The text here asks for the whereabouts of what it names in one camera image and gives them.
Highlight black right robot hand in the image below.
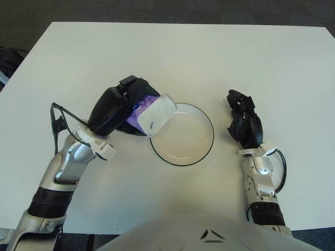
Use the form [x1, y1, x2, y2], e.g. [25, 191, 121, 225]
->
[226, 89, 263, 149]

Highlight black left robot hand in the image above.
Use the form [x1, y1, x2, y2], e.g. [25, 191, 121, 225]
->
[86, 75, 162, 138]

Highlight purple tissue paper pack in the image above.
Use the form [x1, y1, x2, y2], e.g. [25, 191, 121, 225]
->
[125, 94, 179, 137]

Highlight white plate with black rim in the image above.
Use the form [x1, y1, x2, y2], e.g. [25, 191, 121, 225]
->
[149, 102, 216, 166]

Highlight black bag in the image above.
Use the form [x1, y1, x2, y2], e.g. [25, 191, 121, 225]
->
[0, 47, 28, 79]

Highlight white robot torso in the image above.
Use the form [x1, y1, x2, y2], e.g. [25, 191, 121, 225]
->
[93, 215, 335, 251]

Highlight white rounded base object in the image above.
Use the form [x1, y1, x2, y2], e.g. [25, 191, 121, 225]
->
[0, 227, 12, 245]

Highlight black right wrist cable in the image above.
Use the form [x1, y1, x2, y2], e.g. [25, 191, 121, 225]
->
[263, 149, 287, 195]

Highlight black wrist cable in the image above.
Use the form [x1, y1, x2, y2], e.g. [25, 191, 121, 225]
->
[49, 102, 111, 161]
[263, 149, 287, 195]

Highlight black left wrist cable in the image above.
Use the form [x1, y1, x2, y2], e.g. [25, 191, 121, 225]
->
[49, 102, 111, 161]

